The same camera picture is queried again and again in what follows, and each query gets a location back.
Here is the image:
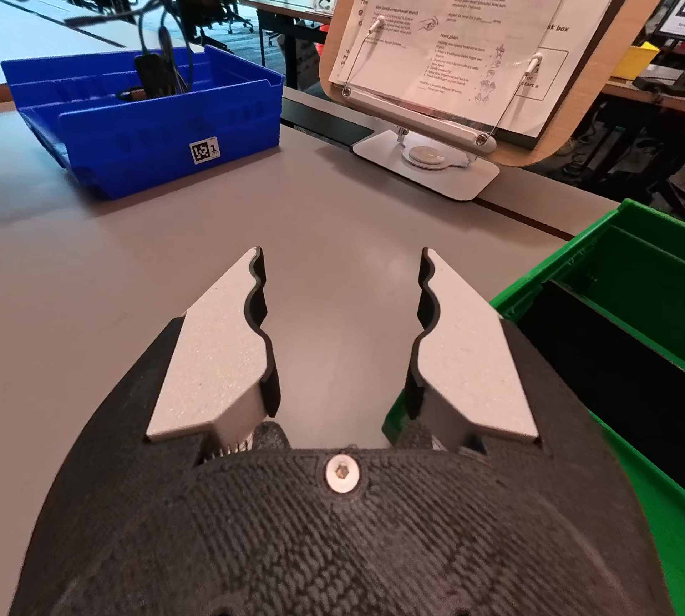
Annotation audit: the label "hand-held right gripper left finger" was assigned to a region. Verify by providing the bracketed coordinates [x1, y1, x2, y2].
[146, 247, 281, 453]

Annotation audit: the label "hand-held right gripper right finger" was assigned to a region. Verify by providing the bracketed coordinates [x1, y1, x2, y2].
[404, 247, 540, 453]

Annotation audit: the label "blue plastic bin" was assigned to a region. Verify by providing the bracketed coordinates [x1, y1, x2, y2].
[0, 44, 285, 201]

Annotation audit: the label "green plastic bin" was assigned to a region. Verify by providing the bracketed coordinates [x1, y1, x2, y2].
[381, 198, 685, 616]

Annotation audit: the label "large white instruction sheet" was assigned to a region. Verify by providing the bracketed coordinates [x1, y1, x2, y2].
[329, 0, 651, 137]

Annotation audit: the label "laminated exercise sheet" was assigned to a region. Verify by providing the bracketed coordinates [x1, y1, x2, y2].
[329, 0, 597, 125]

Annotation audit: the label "yellow storage bin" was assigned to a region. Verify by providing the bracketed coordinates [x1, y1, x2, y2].
[610, 43, 660, 80]

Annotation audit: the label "small framed marker sign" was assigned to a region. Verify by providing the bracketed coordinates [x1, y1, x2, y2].
[659, 0, 685, 39]

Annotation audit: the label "wire page holder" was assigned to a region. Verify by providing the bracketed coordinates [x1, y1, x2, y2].
[476, 53, 544, 146]
[342, 15, 386, 97]

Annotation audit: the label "tangled black cables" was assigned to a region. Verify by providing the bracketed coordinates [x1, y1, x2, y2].
[102, 0, 194, 92]

